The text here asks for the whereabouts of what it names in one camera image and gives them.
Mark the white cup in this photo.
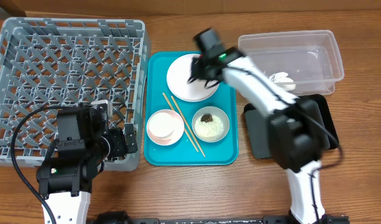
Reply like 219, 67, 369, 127
149, 112, 174, 138

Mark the grey bowl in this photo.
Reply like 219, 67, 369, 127
191, 106, 230, 142

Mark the dark brown food lump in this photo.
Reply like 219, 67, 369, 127
201, 113, 213, 123

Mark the white tissue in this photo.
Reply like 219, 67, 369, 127
269, 72, 296, 91

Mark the white rice pile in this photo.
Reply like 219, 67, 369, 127
194, 114, 224, 142

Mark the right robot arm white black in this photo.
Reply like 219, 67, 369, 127
189, 47, 338, 223

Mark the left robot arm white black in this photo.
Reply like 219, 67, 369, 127
36, 124, 140, 223

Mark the large white round plate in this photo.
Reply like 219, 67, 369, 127
167, 54, 219, 102

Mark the small pink bowl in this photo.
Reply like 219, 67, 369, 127
146, 109, 185, 146

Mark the wooden chopstick right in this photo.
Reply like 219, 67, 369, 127
171, 96, 206, 157

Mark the wooden chopstick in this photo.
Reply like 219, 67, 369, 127
161, 93, 199, 152
171, 96, 206, 157

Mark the teal plastic serving tray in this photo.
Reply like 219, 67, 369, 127
144, 51, 239, 166

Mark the wooden chopstick left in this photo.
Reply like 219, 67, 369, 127
161, 93, 199, 152

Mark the black rectangular tray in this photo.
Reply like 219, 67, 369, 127
244, 94, 339, 159

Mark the clear plastic bin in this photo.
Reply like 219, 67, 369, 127
238, 30, 344, 95

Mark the grey plastic dish rack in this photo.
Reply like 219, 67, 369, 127
0, 17, 151, 167

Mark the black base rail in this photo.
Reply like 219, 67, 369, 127
87, 210, 351, 224

